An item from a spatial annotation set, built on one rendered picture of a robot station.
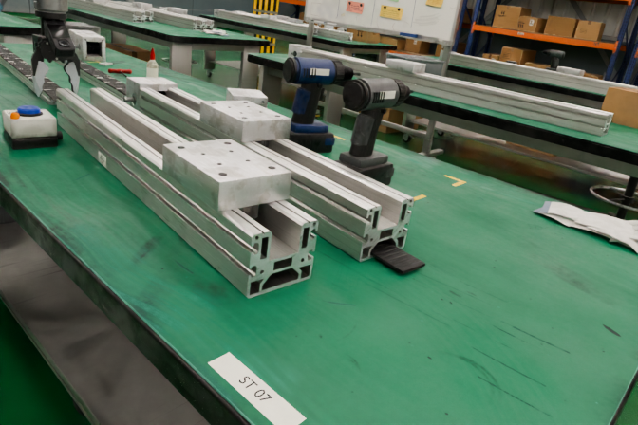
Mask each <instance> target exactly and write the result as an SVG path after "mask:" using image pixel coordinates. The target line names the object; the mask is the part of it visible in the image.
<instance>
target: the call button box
mask: <svg viewBox="0 0 638 425"><path fill-rule="evenodd" d="M12 112H17V110H4V111H3V112H2V114H3V124H4V128H5V130H4V136H5V139H6V141H7V142H8V143H9V145H10V146H11V148H12V149H13V150H19V149H32V148H45V147H57V146H58V139H63V133H62V132H61V131H57V120H56V118H55V117H53V116H52V115H51V114H50V113H49V112H48V111H47V110H46V109H41V112H40V113H38V114H21V113H18V112H17V113H18V114H19V115H20V119H18V120H13V119H11V118H10V114H11V113H12Z"/></svg>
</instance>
